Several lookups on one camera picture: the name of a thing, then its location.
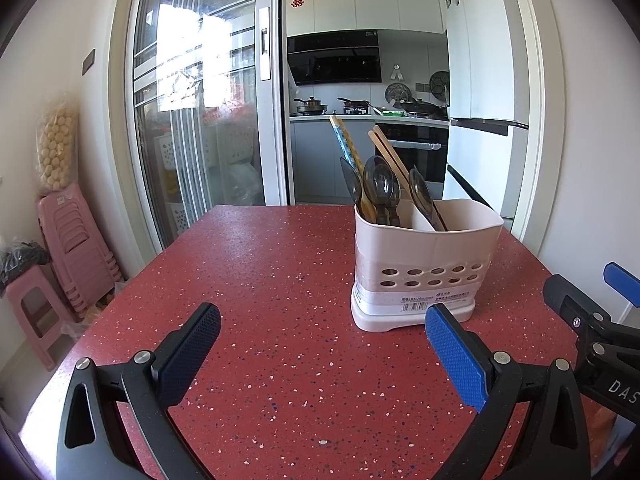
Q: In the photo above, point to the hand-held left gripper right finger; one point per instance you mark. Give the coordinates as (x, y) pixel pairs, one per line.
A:
(457, 355)

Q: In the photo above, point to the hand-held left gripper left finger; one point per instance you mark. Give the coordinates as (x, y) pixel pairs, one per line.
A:
(192, 345)

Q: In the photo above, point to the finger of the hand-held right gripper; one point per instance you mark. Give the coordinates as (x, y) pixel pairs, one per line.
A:
(622, 282)
(565, 297)

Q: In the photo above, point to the cream plastic utensil holder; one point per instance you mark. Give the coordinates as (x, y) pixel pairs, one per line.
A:
(400, 250)

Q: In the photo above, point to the dark translucent plastic spoon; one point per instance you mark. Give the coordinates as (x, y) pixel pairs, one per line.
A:
(422, 195)
(396, 195)
(351, 185)
(377, 182)

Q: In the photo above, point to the plain bamboo chopstick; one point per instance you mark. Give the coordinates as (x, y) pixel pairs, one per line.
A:
(386, 152)
(392, 147)

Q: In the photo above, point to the blue patterned bamboo chopstick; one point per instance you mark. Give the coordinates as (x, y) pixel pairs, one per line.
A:
(342, 140)

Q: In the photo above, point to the stack of pink stools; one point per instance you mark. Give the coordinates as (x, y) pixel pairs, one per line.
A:
(75, 240)

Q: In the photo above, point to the pink plastic stool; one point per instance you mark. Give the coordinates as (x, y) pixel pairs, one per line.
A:
(35, 310)

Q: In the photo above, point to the black plastic bag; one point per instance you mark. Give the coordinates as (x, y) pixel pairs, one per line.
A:
(22, 257)

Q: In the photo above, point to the black built-in oven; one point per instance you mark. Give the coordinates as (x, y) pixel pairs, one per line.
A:
(425, 160)

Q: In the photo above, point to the grey kitchen base cabinet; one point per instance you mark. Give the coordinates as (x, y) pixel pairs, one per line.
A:
(315, 160)

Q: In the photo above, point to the black wok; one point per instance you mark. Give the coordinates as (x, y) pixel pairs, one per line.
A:
(422, 107)

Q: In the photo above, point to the bag of yellow balls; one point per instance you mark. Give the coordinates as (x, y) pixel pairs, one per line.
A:
(57, 145)

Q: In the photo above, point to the round perforated skimmer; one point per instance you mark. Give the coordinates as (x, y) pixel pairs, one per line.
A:
(440, 85)
(397, 92)

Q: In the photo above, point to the white refrigerator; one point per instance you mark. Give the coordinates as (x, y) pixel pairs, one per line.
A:
(485, 60)

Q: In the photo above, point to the sliding glass door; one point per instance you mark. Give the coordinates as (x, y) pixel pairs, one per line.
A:
(230, 85)

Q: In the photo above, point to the gas stove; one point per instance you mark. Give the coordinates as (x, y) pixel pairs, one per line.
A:
(356, 111)

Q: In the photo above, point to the metal cooking pot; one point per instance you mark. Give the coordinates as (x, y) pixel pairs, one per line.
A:
(311, 106)

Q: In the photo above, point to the black frying pan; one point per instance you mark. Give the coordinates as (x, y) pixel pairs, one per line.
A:
(354, 103)

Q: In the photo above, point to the black range hood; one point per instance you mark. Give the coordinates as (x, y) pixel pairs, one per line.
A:
(335, 60)

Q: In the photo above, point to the dark wall switch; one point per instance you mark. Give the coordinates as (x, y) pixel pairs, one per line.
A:
(89, 61)

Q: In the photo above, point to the white kitchen wall cabinets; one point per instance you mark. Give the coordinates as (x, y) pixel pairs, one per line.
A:
(350, 10)

